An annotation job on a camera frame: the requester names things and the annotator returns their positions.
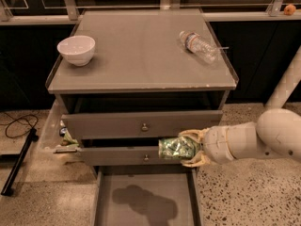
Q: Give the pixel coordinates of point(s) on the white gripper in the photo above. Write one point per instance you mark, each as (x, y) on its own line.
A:
(216, 145)

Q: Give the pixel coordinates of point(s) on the green soda can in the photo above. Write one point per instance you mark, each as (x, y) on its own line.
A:
(177, 148)

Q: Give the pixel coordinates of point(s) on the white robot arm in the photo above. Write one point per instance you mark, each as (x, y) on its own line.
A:
(276, 133)

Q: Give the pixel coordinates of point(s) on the grey middle drawer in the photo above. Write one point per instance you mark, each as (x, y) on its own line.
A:
(120, 156)

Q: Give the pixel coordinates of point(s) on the grey drawer cabinet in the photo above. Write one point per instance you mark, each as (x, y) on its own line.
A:
(139, 65)

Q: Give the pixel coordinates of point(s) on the grey top drawer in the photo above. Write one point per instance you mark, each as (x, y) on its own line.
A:
(138, 124)

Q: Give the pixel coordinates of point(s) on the clear plastic water bottle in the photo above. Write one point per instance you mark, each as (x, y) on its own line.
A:
(195, 44)

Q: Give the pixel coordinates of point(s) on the clear plastic storage bin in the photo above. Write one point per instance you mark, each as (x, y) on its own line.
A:
(52, 142)

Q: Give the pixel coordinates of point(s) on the white ceramic bowl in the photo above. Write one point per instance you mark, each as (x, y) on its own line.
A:
(77, 50)

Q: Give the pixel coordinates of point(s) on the orange round object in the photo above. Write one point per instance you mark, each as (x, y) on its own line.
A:
(289, 9)

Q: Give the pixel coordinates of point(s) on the black floor stand bar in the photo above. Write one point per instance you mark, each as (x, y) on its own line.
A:
(7, 188)

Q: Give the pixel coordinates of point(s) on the metal railing frame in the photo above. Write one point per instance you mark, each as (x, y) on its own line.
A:
(69, 11)

